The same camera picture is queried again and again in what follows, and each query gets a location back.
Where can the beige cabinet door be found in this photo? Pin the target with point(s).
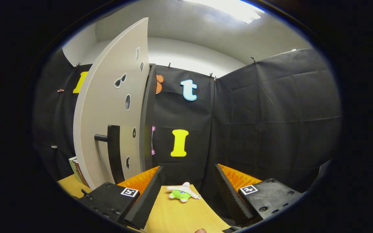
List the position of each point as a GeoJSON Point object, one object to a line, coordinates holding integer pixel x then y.
{"type": "Point", "coordinates": [108, 106]}

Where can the green plush toy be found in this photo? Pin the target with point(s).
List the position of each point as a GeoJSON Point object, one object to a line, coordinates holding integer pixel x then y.
{"type": "Point", "coordinates": [180, 194]}

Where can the black backdrop cloth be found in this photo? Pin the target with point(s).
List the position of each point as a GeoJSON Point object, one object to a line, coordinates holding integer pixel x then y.
{"type": "Point", "coordinates": [270, 129]}

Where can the dark grey cabinet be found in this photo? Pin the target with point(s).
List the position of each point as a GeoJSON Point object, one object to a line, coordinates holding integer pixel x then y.
{"type": "Point", "coordinates": [147, 113]}

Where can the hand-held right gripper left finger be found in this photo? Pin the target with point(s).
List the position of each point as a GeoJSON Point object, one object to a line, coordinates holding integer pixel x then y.
{"type": "Point", "coordinates": [146, 204]}

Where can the brown book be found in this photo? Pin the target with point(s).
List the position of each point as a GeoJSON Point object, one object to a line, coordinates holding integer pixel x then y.
{"type": "Point", "coordinates": [82, 176]}

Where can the long ceiling light panel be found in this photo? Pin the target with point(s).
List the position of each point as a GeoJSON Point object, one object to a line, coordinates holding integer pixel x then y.
{"type": "Point", "coordinates": [231, 9]}

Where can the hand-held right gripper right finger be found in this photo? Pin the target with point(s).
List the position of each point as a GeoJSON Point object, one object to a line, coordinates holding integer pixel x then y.
{"type": "Point", "coordinates": [231, 200]}

